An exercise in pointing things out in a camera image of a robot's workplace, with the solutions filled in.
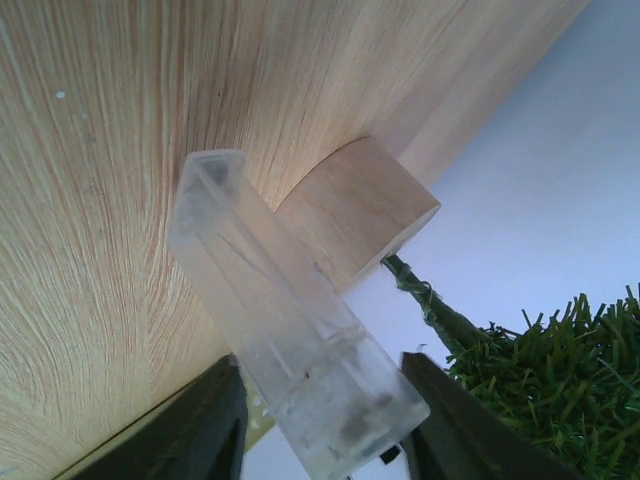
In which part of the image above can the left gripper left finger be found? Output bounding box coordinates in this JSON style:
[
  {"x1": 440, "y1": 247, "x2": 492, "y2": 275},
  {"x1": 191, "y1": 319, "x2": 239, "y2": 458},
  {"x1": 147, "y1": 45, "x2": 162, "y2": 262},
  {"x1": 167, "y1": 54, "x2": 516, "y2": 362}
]
[{"x1": 74, "y1": 354, "x2": 248, "y2": 480}]

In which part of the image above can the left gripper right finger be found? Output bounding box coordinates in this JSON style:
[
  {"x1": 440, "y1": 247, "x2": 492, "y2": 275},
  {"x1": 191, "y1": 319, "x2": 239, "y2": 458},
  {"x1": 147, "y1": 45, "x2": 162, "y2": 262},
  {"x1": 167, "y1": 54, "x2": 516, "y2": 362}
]
[{"x1": 401, "y1": 352, "x2": 582, "y2": 480}]

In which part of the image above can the small green christmas tree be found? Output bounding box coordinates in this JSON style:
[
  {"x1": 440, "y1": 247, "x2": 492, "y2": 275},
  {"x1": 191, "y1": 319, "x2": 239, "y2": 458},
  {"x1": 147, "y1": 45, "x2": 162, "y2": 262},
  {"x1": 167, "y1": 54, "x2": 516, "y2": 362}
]
[{"x1": 272, "y1": 137, "x2": 640, "y2": 480}]

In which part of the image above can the clear plastic battery box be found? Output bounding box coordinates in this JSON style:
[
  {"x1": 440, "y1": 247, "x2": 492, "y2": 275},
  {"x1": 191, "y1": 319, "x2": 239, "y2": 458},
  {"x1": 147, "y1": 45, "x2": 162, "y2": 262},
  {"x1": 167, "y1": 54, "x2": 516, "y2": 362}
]
[{"x1": 168, "y1": 150, "x2": 430, "y2": 479}]

